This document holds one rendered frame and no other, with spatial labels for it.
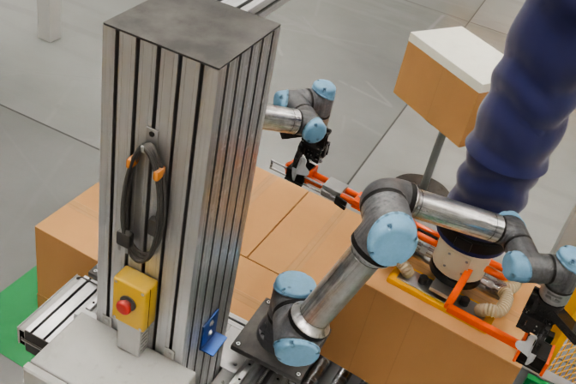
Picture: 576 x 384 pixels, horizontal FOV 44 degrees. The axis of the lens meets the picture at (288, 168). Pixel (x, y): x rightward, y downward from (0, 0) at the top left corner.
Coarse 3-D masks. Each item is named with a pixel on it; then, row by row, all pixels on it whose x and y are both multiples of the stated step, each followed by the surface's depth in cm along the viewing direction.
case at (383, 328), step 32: (384, 288) 222; (352, 320) 232; (384, 320) 225; (416, 320) 218; (448, 320) 216; (512, 320) 221; (320, 352) 247; (352, 352) 239; (384, 352) 231; (416, 352) 224; (448, 352) 217; (480, 352) 211; (512, 352) 210
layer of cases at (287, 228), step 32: (96, 192) 319; (256, 192) 339; (288, 192) 343; (64, 224) 299; (96, 224) 302; (256, 224) 320; (288, 224) 324; (320, 224) 328; (352, 224) 332; (64, 256) 295; (96, 256) 287; (256, 256) 303; (288, 256) 307; (320, 256) 310; (256, 288) 288
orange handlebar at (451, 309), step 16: (320, 176) 241; (352, 192) 237; (432, 240) 224; (464, 272) 214; (496, 272) 217; (448, 304) 201; (464, 320) 199; (480, 320) 198; (496, 336) 196; (512, 336) 196
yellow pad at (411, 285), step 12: (396, 276) 225; (420, 276) 223; (408, 288) 222; (420, 288) 222; (432, 300) 219; (444, 300) 219; (456, 300) 220; (468, 300) 217; (444, 312) 218; (468, 312) 217; (468, 324) 215
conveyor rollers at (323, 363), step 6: (318, 360) 264; (324, 360) 264; (312, 366) 262; (318, 366) 261; (324, 366) 262; (312, 372) 258; (318, 372) 259; (324, 372) 262; (342, 372) 261; (348, 372) 262; (306, 378) 256; (312, 378) 256; (318, 378) 258; (336, 378) 258; (342, 378) 259; (348, 378) 261
